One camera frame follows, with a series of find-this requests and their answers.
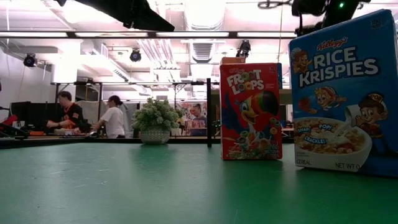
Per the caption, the green table mat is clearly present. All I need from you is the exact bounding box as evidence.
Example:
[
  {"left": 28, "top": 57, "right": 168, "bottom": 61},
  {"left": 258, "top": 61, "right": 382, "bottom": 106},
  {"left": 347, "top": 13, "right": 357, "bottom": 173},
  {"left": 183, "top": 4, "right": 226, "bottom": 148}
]
[{"left": 0, "top": 142, "right": 398, "bottom": 224}]

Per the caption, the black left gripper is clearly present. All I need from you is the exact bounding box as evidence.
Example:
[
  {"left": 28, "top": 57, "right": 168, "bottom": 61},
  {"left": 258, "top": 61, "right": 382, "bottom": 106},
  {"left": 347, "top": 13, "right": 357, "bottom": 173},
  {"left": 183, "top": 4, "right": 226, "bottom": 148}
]
[{"left": 73, "top": 0, "right": 175, "bottom": 32}]

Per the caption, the red Froot Loops cereal box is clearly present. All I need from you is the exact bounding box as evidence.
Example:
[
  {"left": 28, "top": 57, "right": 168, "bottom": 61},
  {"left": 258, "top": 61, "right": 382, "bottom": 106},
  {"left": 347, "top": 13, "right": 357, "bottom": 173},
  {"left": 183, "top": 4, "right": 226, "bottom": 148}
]
[{"left": 219, "top": 62, "right": 284, "bottom": 161}]

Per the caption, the colourful printed banner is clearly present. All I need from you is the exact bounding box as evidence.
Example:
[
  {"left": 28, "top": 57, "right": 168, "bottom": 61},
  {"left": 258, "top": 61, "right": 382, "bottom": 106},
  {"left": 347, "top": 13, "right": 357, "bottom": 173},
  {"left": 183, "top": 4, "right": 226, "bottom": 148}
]
[{"left": 180, "top": 101, "right": 208, "bottom": 137}]

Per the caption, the orange Mini-Wheats cereal box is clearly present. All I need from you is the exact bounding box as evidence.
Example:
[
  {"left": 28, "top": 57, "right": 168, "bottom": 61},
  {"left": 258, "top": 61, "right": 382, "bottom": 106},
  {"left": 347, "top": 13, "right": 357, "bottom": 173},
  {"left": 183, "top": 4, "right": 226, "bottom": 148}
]
[{"left": 220, "top": 57, "right": 247, "bottom": 65}]

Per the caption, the green potted plant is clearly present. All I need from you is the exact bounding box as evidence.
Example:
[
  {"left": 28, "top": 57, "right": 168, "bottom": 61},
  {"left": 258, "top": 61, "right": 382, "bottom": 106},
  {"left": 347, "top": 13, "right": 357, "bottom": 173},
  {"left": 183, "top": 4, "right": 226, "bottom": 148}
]
[{"left": 132, "top": 97, "right": 181, "bottom": 146}]

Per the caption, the person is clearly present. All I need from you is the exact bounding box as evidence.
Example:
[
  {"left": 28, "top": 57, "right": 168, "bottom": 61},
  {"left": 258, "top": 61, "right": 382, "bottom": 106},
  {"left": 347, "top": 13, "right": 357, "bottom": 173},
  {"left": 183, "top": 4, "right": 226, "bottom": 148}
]
[
  {"left": 90, "top": 95, "right": 126, "bottom": 139},
  {"left": 189, "top": 103, "right": 208, "bottom": 137},
  {"left": 45, "top": 90, "right": 91, "bottom": 136}
]

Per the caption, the blue Rice Krispies cereal box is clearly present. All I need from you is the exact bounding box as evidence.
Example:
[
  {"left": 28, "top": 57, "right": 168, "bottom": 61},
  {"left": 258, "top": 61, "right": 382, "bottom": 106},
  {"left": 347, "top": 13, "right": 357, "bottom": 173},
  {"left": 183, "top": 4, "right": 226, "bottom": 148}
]
[
  {"left": 288, "top": 8, "right": 398, "bottom": 178},
  {"left": 277, "top": 63, "right": 284, "bottom": 90}
]

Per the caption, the black shelf post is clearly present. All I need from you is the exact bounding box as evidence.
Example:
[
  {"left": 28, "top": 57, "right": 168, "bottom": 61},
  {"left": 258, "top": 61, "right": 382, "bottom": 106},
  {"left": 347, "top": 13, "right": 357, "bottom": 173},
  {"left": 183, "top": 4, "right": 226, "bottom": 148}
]
[{"left": 206, "top": 77, "right": 213, "bottom": 148}]

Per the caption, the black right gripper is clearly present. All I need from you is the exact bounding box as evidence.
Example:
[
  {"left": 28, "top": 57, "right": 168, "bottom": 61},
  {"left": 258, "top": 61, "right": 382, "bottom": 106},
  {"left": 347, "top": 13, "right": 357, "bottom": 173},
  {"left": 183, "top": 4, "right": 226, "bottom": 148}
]
[{"left": 292, "top": 0, "right": 327, "bottom": 17}]

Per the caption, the grey cover cloth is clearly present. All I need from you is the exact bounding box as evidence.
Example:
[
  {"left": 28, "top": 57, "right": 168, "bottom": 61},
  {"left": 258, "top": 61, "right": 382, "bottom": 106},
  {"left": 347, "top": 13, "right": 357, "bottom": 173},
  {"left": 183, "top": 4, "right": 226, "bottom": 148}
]
[{"left": 76, "top": 100, "right": 139, "bottom": 138}]

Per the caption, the black monitor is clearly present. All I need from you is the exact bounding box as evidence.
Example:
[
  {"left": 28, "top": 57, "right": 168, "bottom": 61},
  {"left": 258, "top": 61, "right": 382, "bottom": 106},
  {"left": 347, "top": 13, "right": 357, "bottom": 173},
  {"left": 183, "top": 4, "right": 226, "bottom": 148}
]
[{"left": 10, "top": 101, "right": 63, "bottom": 131}]

